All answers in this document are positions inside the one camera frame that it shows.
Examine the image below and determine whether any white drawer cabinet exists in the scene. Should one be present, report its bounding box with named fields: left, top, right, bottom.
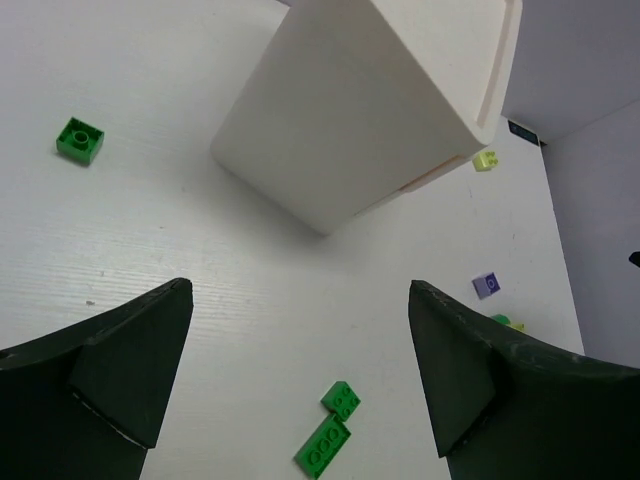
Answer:
left=212, top=1, right=523, bottom=234

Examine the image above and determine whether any green yellow lego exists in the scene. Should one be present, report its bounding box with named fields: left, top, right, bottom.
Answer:
left=491, top=314, right=525, bottom=333

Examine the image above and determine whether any blue label sticker right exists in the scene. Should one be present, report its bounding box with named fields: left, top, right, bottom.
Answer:
left=507, top=119, right=545, bottom=147

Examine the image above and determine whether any green square lego brick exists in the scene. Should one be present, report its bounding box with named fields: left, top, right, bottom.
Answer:
left=56, top=117, right=105, bottom=167

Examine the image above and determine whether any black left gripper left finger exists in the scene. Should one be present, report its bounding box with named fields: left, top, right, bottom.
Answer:
left=1, top=278, right=193, bottom=479

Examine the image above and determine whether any purple lego brick hollow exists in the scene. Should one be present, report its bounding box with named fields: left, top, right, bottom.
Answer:
left=472, top=272, right=501, bottom=300

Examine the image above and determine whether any green square studded lego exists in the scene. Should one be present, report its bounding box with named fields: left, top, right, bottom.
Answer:
left=321, top=381, right=361, bottom=422

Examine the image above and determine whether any yellow-green lego brick far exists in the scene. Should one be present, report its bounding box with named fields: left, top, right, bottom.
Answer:
left=472, top=150, right=499, bottom=172

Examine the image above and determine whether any green long lego brick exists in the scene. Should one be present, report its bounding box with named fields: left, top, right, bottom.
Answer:
left=294, top=413, right=351, bottom=479

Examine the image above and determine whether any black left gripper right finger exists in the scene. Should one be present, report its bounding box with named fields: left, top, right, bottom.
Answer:
left=408, top=280, right=639, bottom=479

